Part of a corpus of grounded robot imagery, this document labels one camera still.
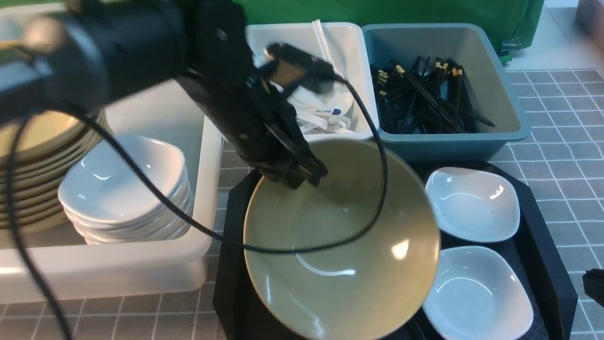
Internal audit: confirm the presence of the large white plastic tub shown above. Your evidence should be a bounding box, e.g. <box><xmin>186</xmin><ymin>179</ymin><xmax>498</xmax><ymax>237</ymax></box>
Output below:
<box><xmin>0</xmin><ymin>2</ymin><xmax>223</xmax><ymax>304</ymax></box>

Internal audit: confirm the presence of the pile of black chopsticks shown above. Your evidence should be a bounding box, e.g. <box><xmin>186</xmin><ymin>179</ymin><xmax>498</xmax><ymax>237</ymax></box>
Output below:
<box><xmin>369</xmin><ymin>56</ymin><xmax>495</xmax><ymax>135</ymax></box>

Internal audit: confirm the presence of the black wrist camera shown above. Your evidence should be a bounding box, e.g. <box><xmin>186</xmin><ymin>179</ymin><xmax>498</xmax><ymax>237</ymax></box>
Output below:
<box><xmin>258</xmin><ymin>42</ymin><xmax>335</xmax><ymax>94</ymax></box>

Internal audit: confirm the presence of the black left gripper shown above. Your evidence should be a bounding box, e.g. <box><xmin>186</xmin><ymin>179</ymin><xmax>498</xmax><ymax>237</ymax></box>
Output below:
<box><xmin>176</xmin><ymin>0</ymin><xmax>328</xmax><ymax>190</ymax></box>

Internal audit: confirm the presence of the black serving tray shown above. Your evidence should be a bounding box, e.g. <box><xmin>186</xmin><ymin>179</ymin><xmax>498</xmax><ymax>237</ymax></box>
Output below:
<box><xmin>213</xmin><ymin>161</ymin><xmax>578</xmax><ymax>340</ymax></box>

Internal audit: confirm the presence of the blue chopstick bin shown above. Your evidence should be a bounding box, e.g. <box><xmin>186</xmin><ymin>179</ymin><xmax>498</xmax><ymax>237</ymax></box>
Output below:
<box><xmin>362</xmin><ymin>23</ymin><xmax>531</xmax><ymax>162</ymax></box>

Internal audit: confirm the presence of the white spoon bin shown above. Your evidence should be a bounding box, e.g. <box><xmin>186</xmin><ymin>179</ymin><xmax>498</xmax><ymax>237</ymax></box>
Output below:
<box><xmin>246</xmin><ymin>22</ymin><xmax>380</xmax><ymax>142</ymax></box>

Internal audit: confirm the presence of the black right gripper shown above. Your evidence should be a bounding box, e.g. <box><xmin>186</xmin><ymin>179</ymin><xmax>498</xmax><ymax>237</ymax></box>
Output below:
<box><xmin>583</xmin><ymin>268</ymin><xmax>604</xmax><ymax>307</ymax></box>

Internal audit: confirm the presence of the green cloth backdrop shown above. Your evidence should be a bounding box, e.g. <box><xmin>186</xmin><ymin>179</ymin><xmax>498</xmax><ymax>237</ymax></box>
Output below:
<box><xmin>239</xmin><ymin>0</ymin><xmax>544</xmax><ymax>62</ymax></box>

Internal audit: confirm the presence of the pile of white spoons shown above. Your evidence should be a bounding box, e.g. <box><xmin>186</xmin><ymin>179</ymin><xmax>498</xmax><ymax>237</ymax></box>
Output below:
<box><xmin>288</xmin><ymin>84</ymin><xmax>354</xmax><ymax>134</ymax></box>

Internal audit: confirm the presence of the white square dish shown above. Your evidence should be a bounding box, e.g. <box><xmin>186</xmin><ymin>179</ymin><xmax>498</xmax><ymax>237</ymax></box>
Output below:
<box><xmin>422</xmin><ymin>246</ymin><xmax>534</xmax><ymax>340</ymax></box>
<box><xmin>425</xmin><ymin>167</ymin><xmax>521</xmax><ymax>243</ymax></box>

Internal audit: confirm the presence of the stack of white dishes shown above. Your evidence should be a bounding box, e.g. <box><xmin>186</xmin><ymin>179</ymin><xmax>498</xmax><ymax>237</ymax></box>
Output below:
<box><xmin>58</xmin><ymin>135</ymin><xmax>194</xmax><ymax>245</ymax></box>

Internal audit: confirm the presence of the yellow noodle bowl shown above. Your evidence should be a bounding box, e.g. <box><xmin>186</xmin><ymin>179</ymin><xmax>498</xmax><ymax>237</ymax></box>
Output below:
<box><xmin>243</xmin><ymin>139</ymin><xmax>440</xmax><ymax>340</ymax></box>

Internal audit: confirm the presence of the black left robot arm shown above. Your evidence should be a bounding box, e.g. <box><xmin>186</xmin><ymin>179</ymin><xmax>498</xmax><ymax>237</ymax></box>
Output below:
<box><xmin>1</xmin><ymin>0</ymin><xmax>328</xmax><ymax>189</ymax></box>

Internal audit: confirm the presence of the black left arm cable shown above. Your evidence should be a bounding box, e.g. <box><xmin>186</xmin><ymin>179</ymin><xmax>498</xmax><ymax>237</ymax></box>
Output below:
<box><xmin>5</xmin><ymin>78</ymin><xmax>389</xmax><ymax>340</ymax></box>

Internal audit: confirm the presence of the upright white spoon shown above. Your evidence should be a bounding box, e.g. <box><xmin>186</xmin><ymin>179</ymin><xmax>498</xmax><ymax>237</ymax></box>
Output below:
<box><xmin>311</xmin><ymin>19</ymin><xmax>336</xmax><ymax>70</ymax></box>

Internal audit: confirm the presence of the stack of yellow bowls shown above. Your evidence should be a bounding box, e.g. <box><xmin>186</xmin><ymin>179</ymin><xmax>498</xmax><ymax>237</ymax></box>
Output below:
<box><xmin>11</xmin><ymin>111</ymin><xmax>102</xmax><ymax>233</ymax></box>

